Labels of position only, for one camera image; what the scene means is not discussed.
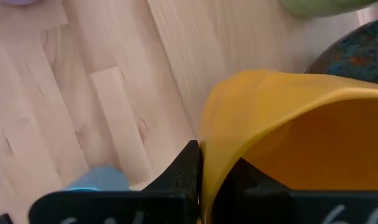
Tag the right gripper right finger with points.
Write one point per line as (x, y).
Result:
(269, 205)

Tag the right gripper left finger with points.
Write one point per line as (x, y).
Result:
(163, 202)

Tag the light blue mug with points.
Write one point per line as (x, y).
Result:
(98, 180)

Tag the yellow faceted mug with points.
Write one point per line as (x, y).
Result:
(300, 124)

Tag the dark speckled mug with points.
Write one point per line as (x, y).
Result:
(357, 53)

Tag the green ridged mug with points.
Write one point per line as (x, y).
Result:
(316, 7)

